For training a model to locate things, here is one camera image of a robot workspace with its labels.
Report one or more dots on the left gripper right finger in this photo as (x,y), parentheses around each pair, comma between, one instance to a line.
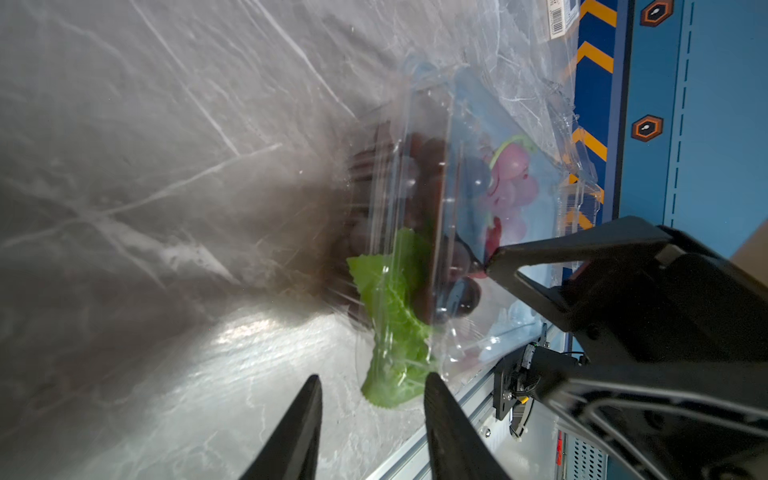
(455,448)

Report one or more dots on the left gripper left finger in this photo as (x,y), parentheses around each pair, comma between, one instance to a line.
(292,450)

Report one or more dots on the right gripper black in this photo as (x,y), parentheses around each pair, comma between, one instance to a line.
(674,384)

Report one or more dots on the red grape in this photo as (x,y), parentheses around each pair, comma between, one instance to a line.
(512,187)

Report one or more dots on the green grape leaf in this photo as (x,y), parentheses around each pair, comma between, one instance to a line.
(387,285)

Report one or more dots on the clear clamshell container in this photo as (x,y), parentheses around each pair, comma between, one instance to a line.
(452,104)

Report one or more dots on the dark purple grape bunch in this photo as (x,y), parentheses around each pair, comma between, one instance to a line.
(397,207)

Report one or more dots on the aluminium rail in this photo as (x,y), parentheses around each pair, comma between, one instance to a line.
(531,456)

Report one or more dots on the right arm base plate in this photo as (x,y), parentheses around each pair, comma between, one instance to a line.
(514,383)

